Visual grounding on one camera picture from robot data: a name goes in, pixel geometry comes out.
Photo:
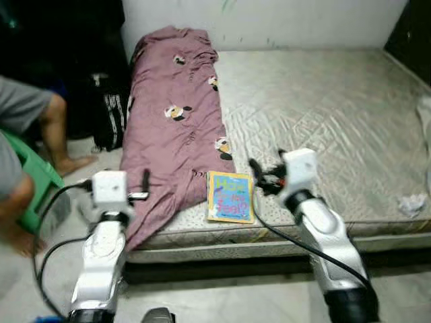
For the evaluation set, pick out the purple cartoon print blanket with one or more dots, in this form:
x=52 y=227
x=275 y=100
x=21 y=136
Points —
x=172 y=134

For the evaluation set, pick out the silver left robot leg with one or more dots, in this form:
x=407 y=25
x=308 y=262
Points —
x=158 y=316

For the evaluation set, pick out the crumpled white tissue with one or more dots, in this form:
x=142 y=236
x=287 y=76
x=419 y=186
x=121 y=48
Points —
x=412 y=205

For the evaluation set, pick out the white quilted mattress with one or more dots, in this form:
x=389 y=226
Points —
x=323 y=121

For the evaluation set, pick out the green plastic stool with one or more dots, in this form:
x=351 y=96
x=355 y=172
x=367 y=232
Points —
x=34 y=175

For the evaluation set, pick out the colourful children's book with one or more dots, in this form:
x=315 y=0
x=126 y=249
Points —
x=230 y=198

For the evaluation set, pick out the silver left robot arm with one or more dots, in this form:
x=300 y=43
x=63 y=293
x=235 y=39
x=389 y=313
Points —
x=101 y=269

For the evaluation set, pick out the black bag with white print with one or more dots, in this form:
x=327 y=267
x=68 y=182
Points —
x=111 y=108

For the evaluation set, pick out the person in grey shorts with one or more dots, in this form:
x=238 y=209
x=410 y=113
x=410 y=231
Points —
x=57 y=128

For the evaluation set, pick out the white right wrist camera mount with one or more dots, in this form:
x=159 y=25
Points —
x=300 y=168

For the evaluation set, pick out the dark bed base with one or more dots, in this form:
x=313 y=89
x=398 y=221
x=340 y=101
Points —
x=236 y=268

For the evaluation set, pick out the black tufted headboard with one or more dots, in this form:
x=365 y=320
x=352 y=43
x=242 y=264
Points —
x=411 y=33

